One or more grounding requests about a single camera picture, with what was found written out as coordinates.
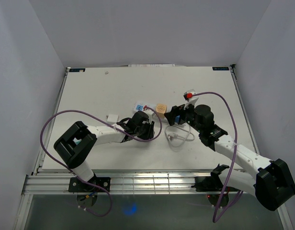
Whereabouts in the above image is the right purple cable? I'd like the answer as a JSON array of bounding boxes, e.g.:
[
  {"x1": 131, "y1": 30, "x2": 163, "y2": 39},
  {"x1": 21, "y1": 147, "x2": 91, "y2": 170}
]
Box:
[{"x1": 192, "y1": 92, "x2": 244, "y2": 223}]

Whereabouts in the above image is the teal triangular socket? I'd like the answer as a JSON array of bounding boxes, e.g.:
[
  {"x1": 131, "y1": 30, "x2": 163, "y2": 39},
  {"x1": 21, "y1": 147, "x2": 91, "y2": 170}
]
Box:
[{"x1": 74, "y1": 140, "x2": 81, "y2": 145}]

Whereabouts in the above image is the aluminium rail frame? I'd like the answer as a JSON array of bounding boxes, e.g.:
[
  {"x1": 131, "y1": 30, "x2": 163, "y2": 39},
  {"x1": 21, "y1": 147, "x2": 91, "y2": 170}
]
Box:
[{"x1": 22, "y1": 172, "x2": 210, "y2": 195}]

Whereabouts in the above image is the blue cube socket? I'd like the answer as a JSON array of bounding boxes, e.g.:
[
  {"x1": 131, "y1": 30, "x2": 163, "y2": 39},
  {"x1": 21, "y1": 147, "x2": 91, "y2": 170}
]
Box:
[{"x1": 174, "y1": 115, "x2": 181, "y2": 125}]

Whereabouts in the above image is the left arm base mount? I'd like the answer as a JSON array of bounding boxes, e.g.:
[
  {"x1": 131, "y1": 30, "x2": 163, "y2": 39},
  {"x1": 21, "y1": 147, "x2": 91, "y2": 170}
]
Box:
[{"x1": 68, "y1": 176, "x2": 111, "y2": 207}]

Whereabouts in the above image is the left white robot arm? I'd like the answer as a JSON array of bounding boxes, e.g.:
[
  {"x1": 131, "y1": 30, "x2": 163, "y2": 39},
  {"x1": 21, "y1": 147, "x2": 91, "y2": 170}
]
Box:
[{"x1": 54, "y1": 110, "x2": 155, "y2": 192}]

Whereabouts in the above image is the right blue corner label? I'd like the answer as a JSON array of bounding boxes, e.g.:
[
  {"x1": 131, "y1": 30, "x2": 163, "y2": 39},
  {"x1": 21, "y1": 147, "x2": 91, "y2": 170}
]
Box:
[{"x1": 212, "y1": 67, "x2": 229, "y2": 71}]

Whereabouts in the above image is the white power strip cable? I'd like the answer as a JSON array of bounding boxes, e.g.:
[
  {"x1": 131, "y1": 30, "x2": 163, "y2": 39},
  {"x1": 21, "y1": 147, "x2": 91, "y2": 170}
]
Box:
[{"x1": 164, "y1": 124, "x2": 195, "y2": 151}]

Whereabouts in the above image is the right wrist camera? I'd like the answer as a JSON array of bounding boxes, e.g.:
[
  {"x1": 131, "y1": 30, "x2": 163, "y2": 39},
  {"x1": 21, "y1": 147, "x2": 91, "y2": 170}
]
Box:
[{"x1": 183, "y1": 89, "x2": 199, "y2": 110}]

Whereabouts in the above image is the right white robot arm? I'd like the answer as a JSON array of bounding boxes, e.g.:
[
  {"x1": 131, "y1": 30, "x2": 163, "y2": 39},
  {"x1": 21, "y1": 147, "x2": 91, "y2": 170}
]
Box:
[{"x1": 164, "y1": 104, "x2": 295, "y2": 211}]

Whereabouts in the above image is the beige cube socket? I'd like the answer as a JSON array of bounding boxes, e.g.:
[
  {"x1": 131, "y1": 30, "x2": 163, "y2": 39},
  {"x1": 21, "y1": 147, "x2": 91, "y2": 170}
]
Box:
[{"x1": 156, "y1": 103, "x2": 167, "y2": 116}]

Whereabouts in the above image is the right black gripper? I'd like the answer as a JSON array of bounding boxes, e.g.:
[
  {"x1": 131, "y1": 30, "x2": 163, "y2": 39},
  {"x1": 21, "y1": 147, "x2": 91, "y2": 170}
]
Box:
[{"x1": 164, "y1": 100, "x2": 203, "y2": 133}]

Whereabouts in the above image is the white colourful power strip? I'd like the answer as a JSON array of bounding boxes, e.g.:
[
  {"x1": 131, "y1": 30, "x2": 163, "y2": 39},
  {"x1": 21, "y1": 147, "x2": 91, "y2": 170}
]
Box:
[{"x1": 133, "y1": 101, "x2": 186, "y2": 127}]

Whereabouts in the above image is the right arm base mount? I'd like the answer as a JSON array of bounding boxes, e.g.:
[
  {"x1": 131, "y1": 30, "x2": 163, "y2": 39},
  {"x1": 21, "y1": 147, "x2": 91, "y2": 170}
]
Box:
[{"x1": 191, "y1": 176, "x2": 238, "y2": 207}]

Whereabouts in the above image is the blue corner label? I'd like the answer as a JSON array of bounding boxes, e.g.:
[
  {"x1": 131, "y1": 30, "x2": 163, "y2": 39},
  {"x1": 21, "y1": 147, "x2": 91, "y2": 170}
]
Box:
[
  {"x1": 68, "y1": 68, "x2": 86, "y2": 72},
  {"x1": 212, "y1": 67, "x2": 229, "y2": 71}
]

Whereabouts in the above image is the white square charger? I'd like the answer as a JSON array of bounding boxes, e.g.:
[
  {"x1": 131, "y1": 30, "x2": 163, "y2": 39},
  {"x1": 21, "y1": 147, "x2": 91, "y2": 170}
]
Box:
[{"x1": 106, "y1": 114, "x2": 119, "y2": 125}]

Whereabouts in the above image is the left blue corner label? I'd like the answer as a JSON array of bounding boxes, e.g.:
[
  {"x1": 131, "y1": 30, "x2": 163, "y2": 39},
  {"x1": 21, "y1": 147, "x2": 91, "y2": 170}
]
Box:
[{"x1": 68, "y1": 68, "x2": 86, "y2": 72}]

